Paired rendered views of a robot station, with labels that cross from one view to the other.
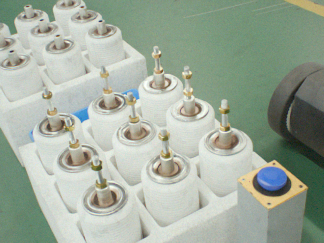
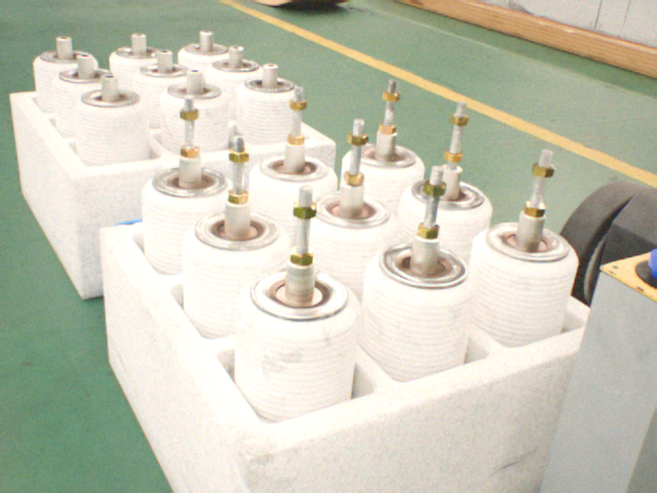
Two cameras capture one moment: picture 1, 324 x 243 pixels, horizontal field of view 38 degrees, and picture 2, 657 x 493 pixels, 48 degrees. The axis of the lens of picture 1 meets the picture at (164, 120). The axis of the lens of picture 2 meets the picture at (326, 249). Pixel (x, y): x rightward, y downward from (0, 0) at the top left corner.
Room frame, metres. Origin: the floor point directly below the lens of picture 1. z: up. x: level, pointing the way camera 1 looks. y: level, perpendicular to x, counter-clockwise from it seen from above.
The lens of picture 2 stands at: (0.05, 0.14, 0.54)
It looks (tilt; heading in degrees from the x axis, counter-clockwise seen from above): 27 degrees down; 354
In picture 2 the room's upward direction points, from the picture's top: 5 degrees clockwise
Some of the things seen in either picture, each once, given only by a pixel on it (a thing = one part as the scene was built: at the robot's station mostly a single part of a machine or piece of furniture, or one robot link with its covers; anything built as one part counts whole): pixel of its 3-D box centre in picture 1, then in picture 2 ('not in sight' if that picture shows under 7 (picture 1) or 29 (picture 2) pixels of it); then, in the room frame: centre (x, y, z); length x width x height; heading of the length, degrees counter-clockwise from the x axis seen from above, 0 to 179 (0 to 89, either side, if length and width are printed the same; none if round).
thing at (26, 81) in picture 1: (25, 93); (114, 163); (1.03, 0.34, 0.16); 0.10 x 0.10 x 0.18
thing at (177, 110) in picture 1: (189, 110); (447, 195); (0.75, -0.05, 0.25); 0.08 x 0.08 x 0.01
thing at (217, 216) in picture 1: (146, 193); (336, 349); (0.69, 0.05, 0.09); 0.39 x 0.39 x 0.18; 26
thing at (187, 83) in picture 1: (187, 84); (456, 139); (0.75, -0.05, 0.31); 0.01 x 0.01 x 0.08
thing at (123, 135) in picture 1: (136, 132); (350, 211); (0.69, 0.05, 0.25); 0.08 x 0.08 x 0.01
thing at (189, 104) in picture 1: (189, 104); (449, 183); (0.75, -0.05, 0.26); 0.02 x 0.02 x 0.03
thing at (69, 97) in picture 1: (58, 80); (167, 170); (1.19, 0.29, 0.09); 0.39 x 0.39 x 0.18; 27
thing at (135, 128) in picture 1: (135, 127); (351, 199); (0.69, 0.05, 0.26); 0.02 x 0.02 x 0.03
